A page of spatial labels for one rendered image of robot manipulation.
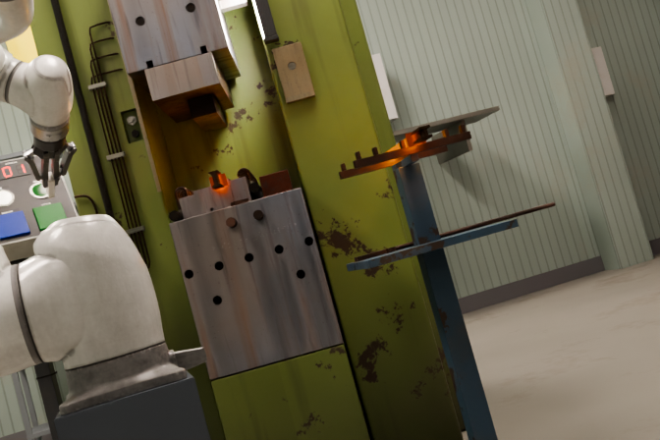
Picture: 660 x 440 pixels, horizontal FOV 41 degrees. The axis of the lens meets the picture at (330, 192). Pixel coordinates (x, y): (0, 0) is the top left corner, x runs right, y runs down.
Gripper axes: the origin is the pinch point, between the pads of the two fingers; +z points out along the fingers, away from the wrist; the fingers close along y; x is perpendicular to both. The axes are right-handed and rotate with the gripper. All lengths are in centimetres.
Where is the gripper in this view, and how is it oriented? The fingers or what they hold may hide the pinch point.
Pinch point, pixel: (50, 185)
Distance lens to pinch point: 234.8
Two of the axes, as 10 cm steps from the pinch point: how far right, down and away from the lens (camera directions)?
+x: -4.4, -7.5, 5.0
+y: 8.7, -2.1, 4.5
